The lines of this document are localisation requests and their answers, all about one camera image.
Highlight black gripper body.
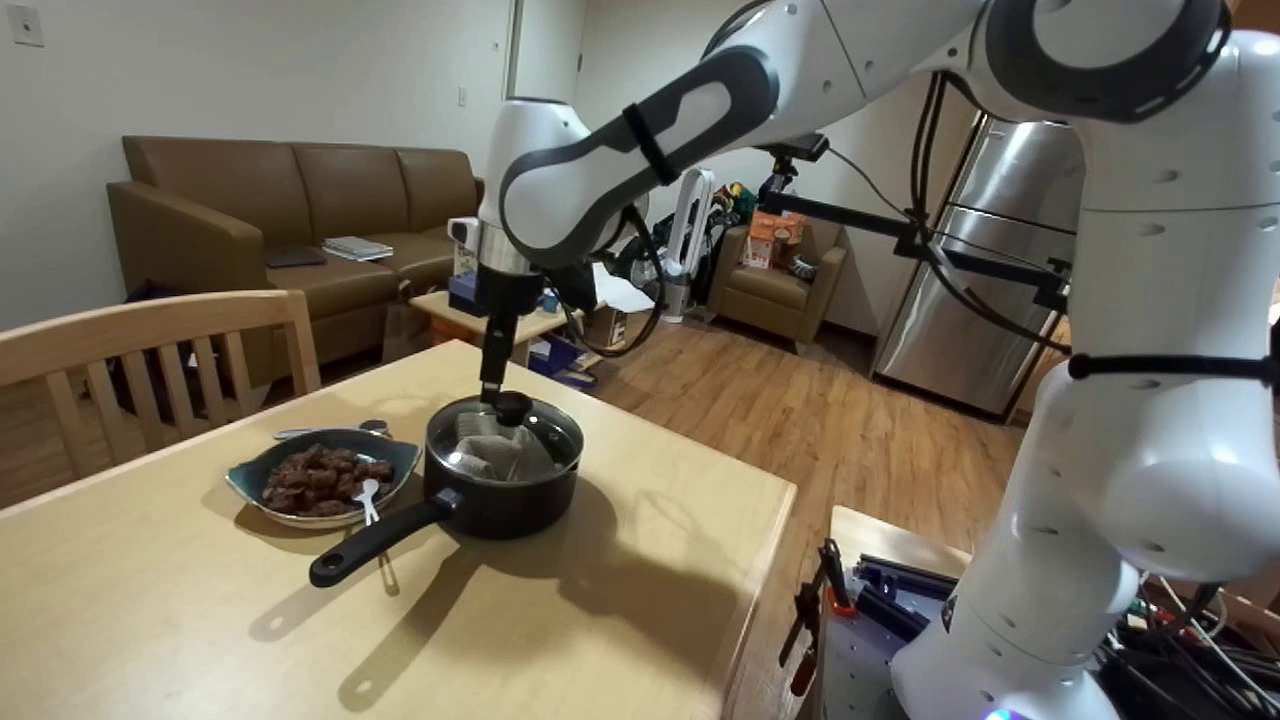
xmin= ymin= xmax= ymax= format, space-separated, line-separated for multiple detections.
xmin=471 ymin=266 xmax=534 ymax=330

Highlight glass lid with black knob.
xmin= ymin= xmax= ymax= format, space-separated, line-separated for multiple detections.
xmin=424 ymin=388 xmax=589 ymax=489

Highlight open cardboard box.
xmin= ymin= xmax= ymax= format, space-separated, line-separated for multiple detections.
xmin=442 ymin=213 xmax=492 ymax=320

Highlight wooden coffee table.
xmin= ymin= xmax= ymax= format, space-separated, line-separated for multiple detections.
xmin=406 ymin=286 xmax=633 ymax=372

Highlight loose white paper sheets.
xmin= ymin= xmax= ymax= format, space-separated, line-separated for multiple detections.
xmin=583 ymin=259 xmax=659 ymax=320

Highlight white papers stack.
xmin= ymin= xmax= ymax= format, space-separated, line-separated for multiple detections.
xmin=321 ymin=232 xmax=399 ymax=269

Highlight white spoon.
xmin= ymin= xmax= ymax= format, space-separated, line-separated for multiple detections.
xmin=348 ymin=476 xmax=399 ymax=599

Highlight white upright appliance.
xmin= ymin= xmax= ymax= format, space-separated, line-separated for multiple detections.
xmin=664 ymin=166 xmax=723 ymax=286

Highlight brown food pieces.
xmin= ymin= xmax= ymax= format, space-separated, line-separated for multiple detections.
xmin=258 ymin=444 xmax=399 ymax=519

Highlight white door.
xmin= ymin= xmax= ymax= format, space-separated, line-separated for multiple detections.
xmin=504 ymin=0 xmax=589 ymax=103

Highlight plate with food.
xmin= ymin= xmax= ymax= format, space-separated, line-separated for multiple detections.
xmin=220 ymin=425 xmax=424 ymax=536

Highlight orange box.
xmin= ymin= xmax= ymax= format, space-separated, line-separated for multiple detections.
xmin=740 ymin=213 xmax=785 ymax=277

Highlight brown armchair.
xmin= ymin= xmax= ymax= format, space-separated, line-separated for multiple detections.
xmin=705 ymin=213 xmax=852 ymax=356

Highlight brown sofa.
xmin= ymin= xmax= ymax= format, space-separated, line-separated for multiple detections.
xmin=105 ymin=132 xmax=492 ymax=372

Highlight light wooden chair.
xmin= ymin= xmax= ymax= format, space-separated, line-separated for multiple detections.
xmin=0 ymin=286 xmax=324 ymax=512

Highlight red and black clamp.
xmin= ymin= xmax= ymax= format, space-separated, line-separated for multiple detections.
xmin=774 ymin=536 xmax=854 ymax=704

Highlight stainless steel refrigerator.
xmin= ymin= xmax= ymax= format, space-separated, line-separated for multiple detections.
xmin=870 ymin=116 xmax=1093 ymax=422

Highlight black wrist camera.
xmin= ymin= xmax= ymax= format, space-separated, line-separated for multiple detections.
xmin=530 ymin=258 xmax=599 ymax=316

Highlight black pot with long handle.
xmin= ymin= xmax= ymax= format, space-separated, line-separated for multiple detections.
xmin=304 ymin=393 xmax=589 ymax=592

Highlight black camera mount rod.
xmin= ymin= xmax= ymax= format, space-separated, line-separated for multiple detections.
xmin=755 ymin=129 xmax=1072 ymax=320

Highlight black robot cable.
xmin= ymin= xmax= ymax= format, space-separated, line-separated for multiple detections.
xmin=909 ymin=73 xmax=1072 ymax=354

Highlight white light switch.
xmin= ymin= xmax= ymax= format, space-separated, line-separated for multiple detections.
xmin=4 ymin=0 xmax=46 ymax=53

